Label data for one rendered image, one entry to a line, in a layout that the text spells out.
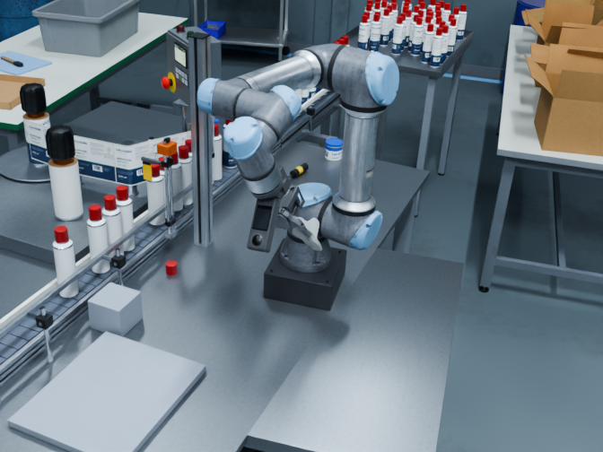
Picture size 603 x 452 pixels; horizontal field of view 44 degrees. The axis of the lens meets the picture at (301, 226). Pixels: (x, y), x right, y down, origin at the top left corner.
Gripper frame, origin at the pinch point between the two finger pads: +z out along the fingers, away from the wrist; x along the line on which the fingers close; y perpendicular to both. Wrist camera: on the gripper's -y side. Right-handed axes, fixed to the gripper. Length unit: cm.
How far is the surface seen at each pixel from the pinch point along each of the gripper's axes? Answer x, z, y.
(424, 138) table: 56, 159, 192
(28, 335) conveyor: 65, 9, -32
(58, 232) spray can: 64, -2, -7
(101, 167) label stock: 99, 26, 39
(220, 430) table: 10.1, 22.8, -36.5
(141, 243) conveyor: 69, 30, 14
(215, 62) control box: 46, -7, 55
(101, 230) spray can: 64, 9, 3
